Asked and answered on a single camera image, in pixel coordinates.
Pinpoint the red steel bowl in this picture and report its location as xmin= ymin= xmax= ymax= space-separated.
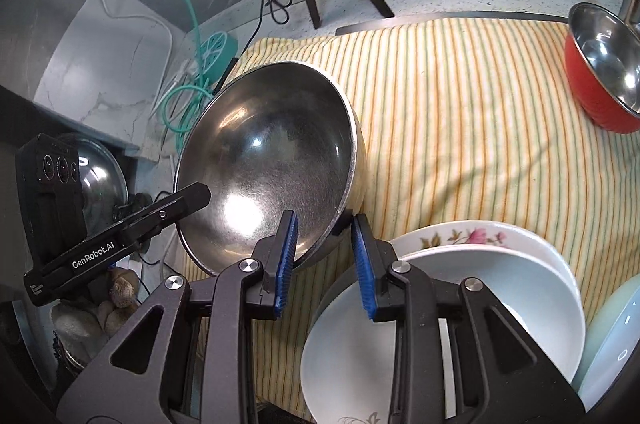
xmin=563 ymin=2 xmax=640 ymax=135

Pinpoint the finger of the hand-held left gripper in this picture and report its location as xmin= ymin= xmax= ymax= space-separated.
xmin=116 ymin=182 xmax=212 ymax=239

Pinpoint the large steel bowl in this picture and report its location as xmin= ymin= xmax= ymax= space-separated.
xmin=173 ymin=60 xmax=369 ymax=277

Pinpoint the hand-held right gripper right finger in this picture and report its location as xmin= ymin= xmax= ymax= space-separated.
xmin=351 ymin=213 xmax=587 ymax=424

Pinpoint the yellow striped cloth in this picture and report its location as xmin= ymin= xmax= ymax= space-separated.
xmin=172 ymin=16 xmax=640 ymax=411

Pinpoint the floral deep plate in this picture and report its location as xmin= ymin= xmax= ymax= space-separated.
xmin=389 ymin=219 xmax=581 ymax=299

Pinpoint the chrome faucet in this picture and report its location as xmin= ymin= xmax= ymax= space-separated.
xmin=619 ymin=0 xmax=640 ymax=30

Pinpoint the small white bowl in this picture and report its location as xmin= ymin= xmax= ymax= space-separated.
xmin=574 ymin=276 xmax=640 ymax=416

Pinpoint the person's left hand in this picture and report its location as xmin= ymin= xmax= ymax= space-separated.
xmin=51 ymin=268 xmax=142 ymax=347

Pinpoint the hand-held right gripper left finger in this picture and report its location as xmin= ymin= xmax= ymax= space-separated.
xmin=56 ymin=209 xmax=300 ymax=424

